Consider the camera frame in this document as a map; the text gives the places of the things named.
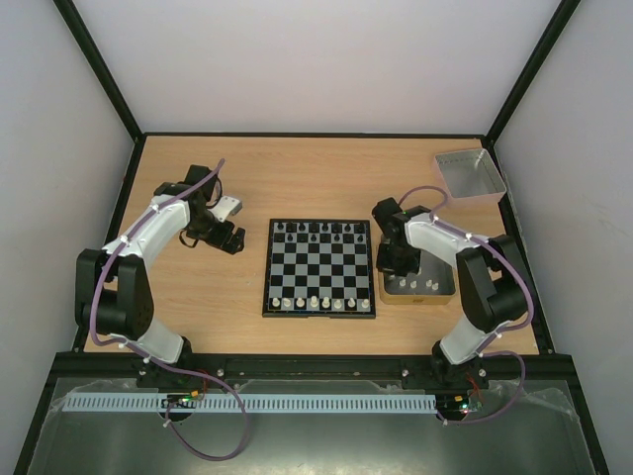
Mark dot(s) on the metal base plate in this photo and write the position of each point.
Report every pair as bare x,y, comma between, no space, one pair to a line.
532,429

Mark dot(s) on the empty metal tin lid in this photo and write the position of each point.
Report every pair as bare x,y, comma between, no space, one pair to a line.
469,177

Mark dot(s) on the black white chess board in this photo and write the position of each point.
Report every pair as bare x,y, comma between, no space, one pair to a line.
319,269

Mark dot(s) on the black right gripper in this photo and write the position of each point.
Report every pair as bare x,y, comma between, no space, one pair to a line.
396,259

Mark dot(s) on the yellow metal tin box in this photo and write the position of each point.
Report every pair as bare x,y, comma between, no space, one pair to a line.
431,267

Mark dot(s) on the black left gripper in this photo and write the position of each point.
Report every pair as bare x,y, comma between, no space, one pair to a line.
222,239

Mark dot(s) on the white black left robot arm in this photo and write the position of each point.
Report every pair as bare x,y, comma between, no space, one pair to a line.
113,299

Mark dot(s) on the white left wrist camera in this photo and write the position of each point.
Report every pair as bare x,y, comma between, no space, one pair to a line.
225,207

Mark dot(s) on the white slotted cable duct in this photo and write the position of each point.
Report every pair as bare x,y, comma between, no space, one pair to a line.
252,403

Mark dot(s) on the black aluminium frame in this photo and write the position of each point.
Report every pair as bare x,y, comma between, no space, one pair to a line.
546,365

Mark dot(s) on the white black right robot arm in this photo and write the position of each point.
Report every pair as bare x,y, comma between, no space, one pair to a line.
493,282

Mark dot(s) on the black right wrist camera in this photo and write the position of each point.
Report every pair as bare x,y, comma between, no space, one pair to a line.
386,214

